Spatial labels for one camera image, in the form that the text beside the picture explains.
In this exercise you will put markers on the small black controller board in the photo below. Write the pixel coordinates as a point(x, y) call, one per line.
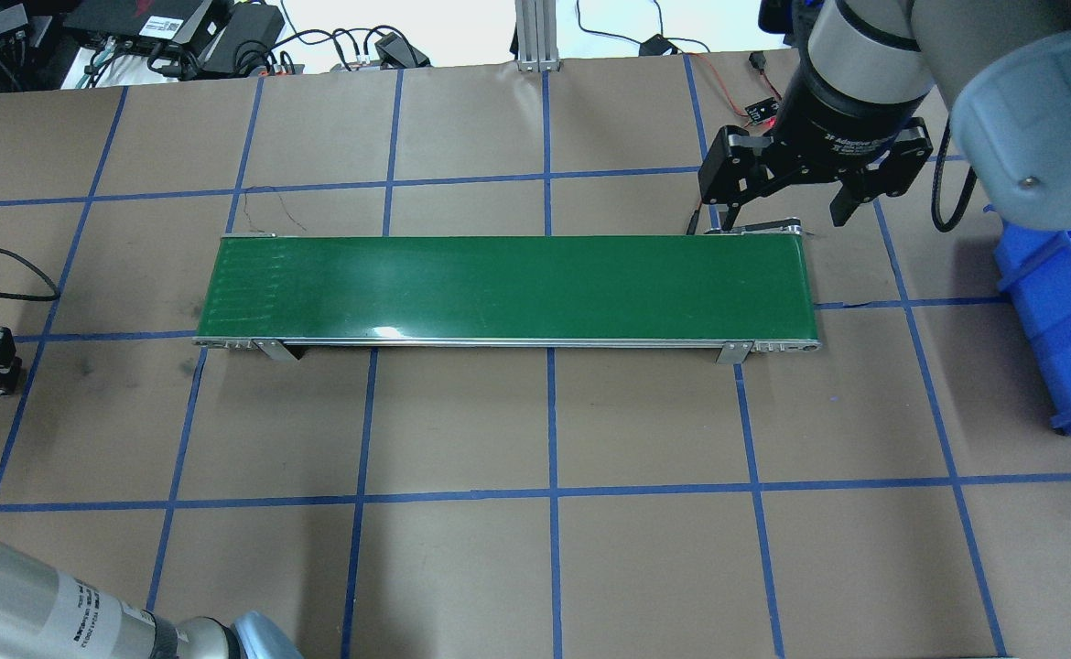
point(762, 113)

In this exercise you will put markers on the aluminium frame post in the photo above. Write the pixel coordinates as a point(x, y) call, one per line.
point(536, 36)

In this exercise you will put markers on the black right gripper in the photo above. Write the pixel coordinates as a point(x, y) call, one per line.
point(840, 131)

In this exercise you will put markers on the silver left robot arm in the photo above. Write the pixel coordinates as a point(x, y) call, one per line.
point(48, 613)

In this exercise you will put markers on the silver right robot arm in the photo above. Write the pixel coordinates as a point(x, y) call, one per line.
point(883, 85)

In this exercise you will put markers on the green conveyor belt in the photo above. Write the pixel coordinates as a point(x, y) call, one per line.
point(739, 293)

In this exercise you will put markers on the black power adapter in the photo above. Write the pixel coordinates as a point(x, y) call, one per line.
point(251, 30)

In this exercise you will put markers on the black laptop computer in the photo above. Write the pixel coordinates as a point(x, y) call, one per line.
point(175, 25)

